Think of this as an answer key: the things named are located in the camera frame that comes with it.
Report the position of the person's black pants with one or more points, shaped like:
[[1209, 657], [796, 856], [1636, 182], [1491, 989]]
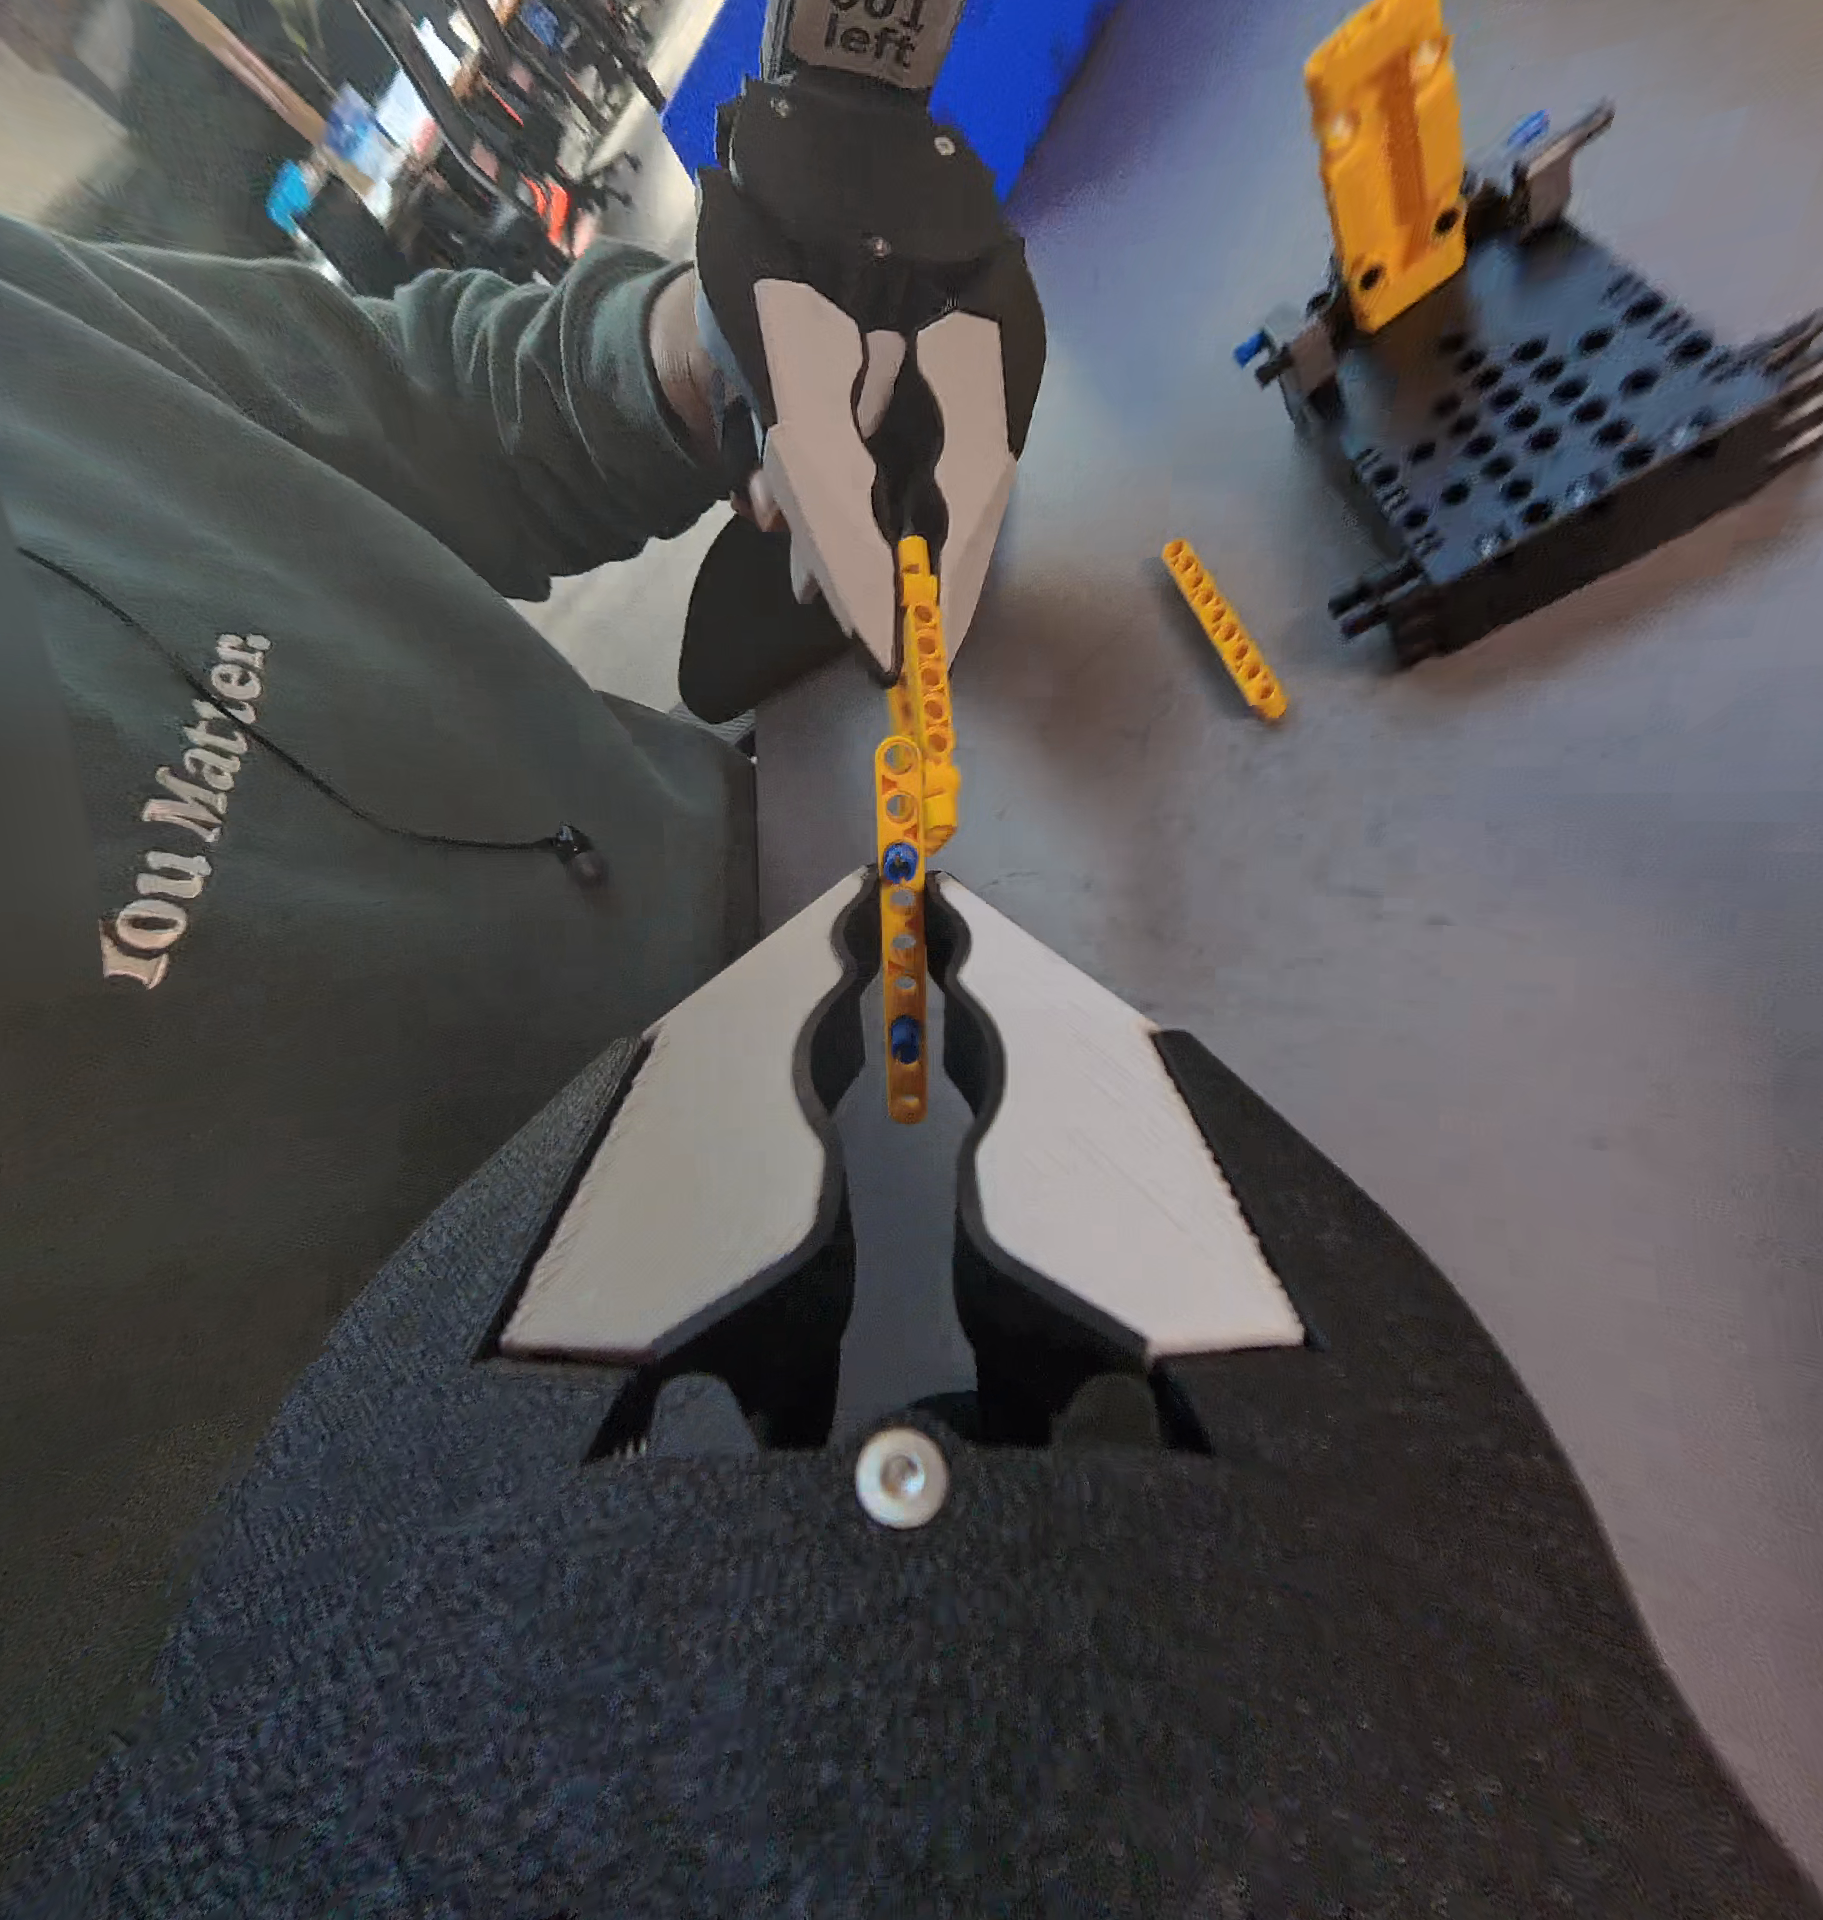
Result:
[[747, 630]]

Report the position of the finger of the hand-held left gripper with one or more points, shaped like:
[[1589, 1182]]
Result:
[[814, 435], [981, 450]]

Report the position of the blue storage bin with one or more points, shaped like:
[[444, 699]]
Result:
[[1031, 75]]

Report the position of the yellow panel on base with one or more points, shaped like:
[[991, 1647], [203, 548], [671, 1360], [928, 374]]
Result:
[[1385, 166]]

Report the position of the yellow lego panel piece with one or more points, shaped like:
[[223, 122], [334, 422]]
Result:
[[926, 675]]

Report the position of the long yellow lego beam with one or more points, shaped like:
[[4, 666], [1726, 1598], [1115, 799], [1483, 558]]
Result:
[[1227, 630]]

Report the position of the person's left hand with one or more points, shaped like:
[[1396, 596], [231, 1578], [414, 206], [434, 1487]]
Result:
[[687, 376]]

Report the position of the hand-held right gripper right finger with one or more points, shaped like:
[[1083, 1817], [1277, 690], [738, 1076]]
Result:
[[1122, 1185]]

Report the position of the black lego base block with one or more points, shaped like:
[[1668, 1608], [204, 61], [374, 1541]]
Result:
[[1572, 435]]

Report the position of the yellow lego beam with pins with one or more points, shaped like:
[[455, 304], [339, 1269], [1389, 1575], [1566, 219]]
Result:
[[906, 961]]

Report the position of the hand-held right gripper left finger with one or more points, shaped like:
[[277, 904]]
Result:
[[687, 1185]]

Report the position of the black earphone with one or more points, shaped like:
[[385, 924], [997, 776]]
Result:
[[581, 858]]

